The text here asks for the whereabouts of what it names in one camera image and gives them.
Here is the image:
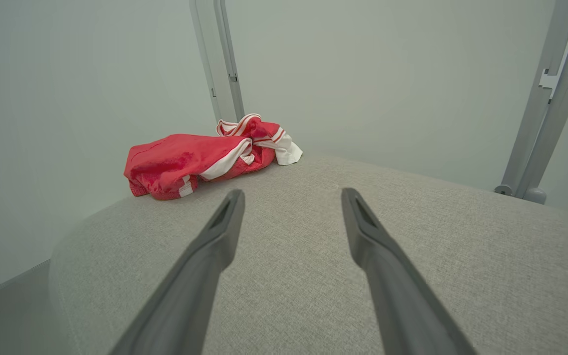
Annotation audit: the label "grey partition post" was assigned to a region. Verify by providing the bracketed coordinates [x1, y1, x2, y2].
[494, 0, 568, 205]
[189, 0, 246, 124]

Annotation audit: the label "red white jersey shirt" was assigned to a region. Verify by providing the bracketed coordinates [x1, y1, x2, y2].
[216, 113, 304, 166]

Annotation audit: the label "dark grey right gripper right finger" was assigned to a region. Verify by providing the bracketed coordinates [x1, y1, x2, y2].
[341, 187, 477, 355]

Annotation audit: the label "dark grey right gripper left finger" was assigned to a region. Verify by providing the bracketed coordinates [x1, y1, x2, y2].
[109, 189, 246, 355]

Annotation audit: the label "red white-striped shorts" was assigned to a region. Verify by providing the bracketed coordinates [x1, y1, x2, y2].
[123, 133, 278, 201]

